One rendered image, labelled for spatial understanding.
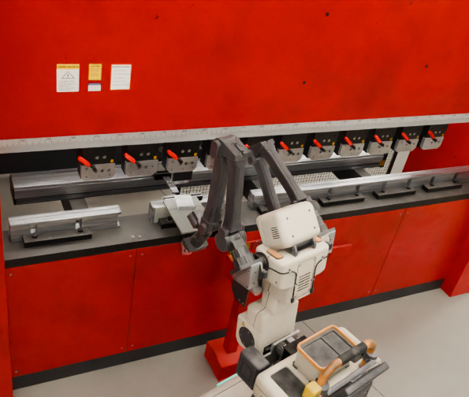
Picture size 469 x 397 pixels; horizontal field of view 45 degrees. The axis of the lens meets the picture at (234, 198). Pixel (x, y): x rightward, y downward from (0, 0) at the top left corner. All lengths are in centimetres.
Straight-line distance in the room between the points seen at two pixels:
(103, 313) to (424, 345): 210
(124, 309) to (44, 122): 111
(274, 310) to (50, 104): 124
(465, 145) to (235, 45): 215
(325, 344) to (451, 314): 206
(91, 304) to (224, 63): 134
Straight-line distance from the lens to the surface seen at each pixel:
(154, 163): 265
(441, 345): 409
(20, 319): 291
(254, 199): 306
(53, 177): 297
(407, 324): 410
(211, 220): 228
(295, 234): 222
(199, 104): 259
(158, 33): 239
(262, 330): 249
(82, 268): 277
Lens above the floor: 259
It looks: 33 degrees down
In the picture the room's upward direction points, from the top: 12 degrees clockwise
